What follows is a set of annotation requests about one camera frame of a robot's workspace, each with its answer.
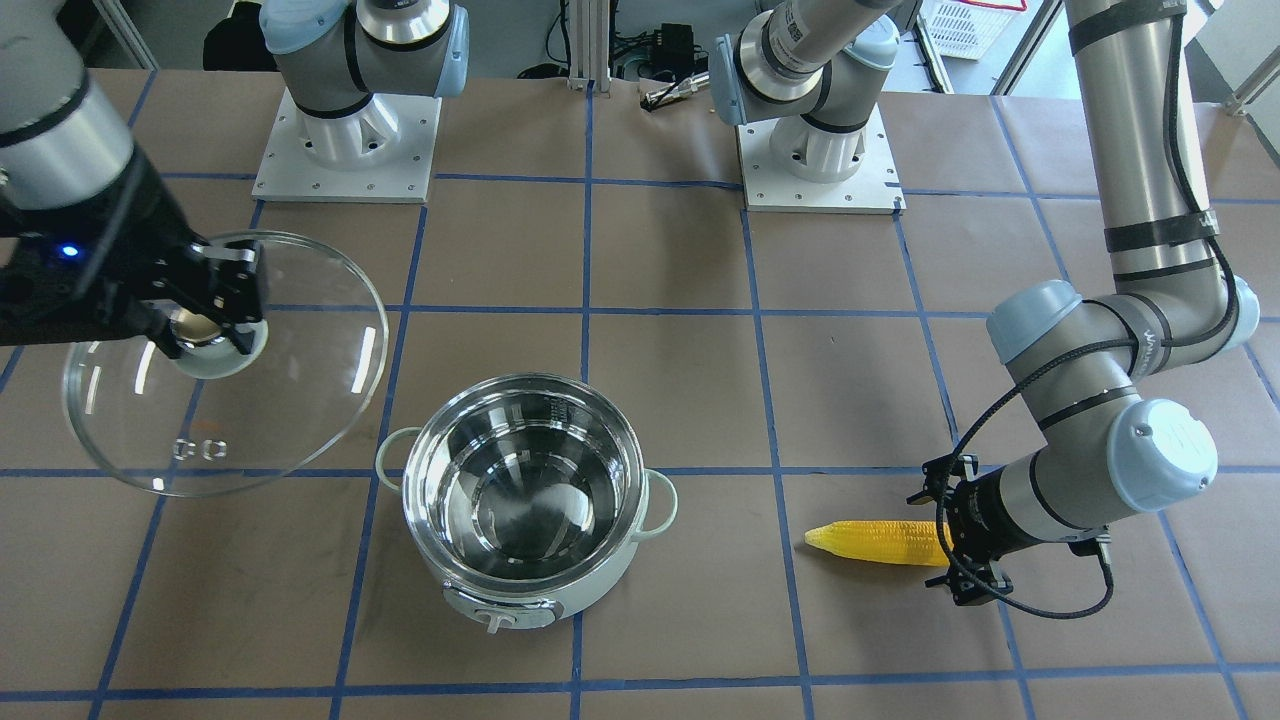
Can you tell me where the black power adapter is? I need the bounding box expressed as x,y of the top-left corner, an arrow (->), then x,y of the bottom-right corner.
645,23 -> 701,79

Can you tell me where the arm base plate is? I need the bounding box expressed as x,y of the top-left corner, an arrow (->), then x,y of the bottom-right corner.
736,108 -> 908,215
251,92 -> 442,205

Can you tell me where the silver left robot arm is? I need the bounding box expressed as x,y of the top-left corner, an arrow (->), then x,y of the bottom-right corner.
911,1 -> 1260,606

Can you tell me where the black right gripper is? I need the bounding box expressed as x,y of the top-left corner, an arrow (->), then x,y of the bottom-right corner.
1,150 -> 268,357

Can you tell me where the yellow corn cob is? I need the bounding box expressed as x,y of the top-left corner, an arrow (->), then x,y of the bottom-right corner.
803,520 -> 948,568

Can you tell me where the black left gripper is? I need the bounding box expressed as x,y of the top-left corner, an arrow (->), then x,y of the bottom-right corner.
908,454 -> 1012,606

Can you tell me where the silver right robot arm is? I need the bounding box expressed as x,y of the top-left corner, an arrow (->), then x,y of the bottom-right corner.
3,1 -> 470,360

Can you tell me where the pale green electric pot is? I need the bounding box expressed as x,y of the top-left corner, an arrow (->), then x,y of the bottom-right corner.
374,372 -> 678,634

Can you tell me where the glass pot lid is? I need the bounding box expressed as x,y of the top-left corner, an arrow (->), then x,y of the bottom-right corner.
61,231 -> 390,497

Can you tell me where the white plastic basket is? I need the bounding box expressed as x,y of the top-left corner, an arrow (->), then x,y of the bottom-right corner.
919,1 -> 1028,60

